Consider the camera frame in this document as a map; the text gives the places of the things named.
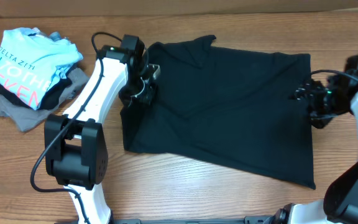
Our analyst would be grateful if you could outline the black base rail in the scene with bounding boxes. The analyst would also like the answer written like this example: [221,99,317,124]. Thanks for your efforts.
[113,215,273,224]

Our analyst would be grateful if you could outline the light blue printed t-shirt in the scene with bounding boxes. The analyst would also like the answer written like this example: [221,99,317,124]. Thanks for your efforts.
[0,27,83,110]

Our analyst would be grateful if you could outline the black t-shirt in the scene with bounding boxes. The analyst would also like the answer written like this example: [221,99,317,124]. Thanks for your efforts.
[121,35,316,189]

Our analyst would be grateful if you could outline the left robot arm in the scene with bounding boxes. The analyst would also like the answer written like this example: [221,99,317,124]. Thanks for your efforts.
[30,34,160,223]

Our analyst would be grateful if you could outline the folded grey shirt in stack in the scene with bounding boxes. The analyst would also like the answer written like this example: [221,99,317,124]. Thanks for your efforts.
[0,31,91,133]

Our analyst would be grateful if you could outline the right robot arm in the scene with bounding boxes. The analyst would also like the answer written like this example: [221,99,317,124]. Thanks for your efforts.
[262,54,358,224]

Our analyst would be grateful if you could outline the folded black shirt in stack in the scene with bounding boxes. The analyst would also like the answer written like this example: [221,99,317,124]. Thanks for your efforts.
[0,66,73,110]

